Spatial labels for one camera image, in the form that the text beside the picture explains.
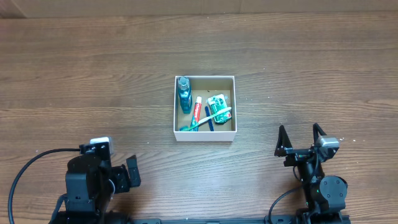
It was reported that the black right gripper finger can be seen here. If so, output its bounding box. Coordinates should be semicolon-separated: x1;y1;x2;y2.
275;125;293;150
313;123;327;144

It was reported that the green white toothbrush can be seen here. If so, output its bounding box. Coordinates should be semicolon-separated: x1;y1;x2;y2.
179;107;232;131

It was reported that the teal toothpaste tube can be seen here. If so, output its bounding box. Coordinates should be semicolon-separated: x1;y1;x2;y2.
190;96;202;131

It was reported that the teal mouthwash bottle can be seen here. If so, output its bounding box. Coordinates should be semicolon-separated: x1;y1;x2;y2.
177;76;192;114

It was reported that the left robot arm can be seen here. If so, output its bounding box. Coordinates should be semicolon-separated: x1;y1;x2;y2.
50;154;141;224

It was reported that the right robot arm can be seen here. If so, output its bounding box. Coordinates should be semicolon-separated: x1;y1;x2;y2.
265;123;351;224

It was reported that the open white cardboard box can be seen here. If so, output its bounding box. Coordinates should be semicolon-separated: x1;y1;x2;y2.
173;76;238;142

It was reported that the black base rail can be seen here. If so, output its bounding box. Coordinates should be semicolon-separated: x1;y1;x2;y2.
127;214;352;224

